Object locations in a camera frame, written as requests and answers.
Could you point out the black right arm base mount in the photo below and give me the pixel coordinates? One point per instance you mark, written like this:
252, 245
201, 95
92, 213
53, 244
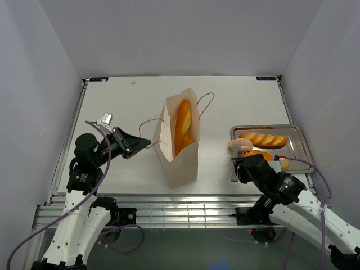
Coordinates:
253, 216

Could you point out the scored oval fake loaf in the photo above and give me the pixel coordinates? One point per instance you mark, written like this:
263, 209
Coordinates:
265, 140

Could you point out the small round fake bun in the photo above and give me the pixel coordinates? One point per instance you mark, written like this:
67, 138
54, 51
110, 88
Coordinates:
284, 164

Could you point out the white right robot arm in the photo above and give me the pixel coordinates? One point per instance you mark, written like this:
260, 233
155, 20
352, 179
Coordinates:
286, 201

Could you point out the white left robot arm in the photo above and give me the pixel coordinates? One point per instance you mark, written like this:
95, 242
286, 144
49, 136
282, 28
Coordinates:
86, 214

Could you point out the pink sugared fake doughnut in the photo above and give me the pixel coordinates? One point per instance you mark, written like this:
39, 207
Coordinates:
241, 145

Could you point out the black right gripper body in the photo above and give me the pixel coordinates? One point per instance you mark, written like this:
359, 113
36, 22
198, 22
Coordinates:
243, 176

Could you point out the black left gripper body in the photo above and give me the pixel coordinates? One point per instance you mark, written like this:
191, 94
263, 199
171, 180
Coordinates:
117, 145

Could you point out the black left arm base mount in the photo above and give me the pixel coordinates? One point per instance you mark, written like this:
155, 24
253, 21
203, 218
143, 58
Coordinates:
122, 216

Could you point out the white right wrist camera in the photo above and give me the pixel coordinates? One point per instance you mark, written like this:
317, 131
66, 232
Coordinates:
275, 163

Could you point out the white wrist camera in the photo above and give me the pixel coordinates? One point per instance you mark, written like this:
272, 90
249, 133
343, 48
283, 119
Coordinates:
275, 163
104, 123

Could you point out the beige paper bag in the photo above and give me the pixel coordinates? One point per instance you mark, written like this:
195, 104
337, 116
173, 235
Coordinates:
182, 169

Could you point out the metal baking tray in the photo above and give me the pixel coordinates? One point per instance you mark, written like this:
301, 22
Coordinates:
296, 146

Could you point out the long baguette fake bread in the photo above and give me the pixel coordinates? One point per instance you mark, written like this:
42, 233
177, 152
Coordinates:
182, 127

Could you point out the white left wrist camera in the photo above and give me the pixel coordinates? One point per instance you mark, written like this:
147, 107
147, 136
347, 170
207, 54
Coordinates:
104, 123

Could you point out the aluminium frame rail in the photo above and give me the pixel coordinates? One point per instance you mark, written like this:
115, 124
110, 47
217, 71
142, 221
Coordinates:
185, 212

